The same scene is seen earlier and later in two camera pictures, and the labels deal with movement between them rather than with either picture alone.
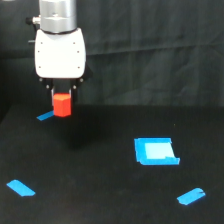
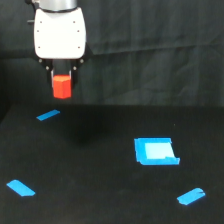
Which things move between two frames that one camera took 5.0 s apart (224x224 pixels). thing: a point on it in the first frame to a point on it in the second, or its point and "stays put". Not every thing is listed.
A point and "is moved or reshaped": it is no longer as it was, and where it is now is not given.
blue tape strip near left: [20, 188] stays put
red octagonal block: [62, 104] is moved or reshaped
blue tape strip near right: [191, 196] stays put
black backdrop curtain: [141, 53] stays put
